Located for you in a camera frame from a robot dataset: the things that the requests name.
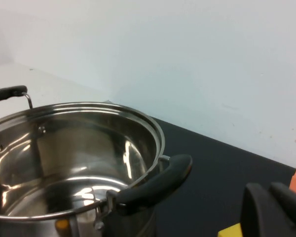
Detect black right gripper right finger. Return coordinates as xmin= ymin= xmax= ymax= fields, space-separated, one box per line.
xmin=269 ymin=182 xmax=296 ymax=237

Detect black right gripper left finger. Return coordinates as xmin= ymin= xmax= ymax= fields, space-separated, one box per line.
xmin=240 ymin=183 xmax=296 ymax=237

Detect yellow cube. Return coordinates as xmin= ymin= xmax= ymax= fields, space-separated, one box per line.
xmin=218 ymin=223 xmax=243 ymax=237

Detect stainless steel pot black handles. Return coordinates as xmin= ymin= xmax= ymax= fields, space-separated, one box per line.
xmin=0 ymin=85 xmax=193 ymax=237

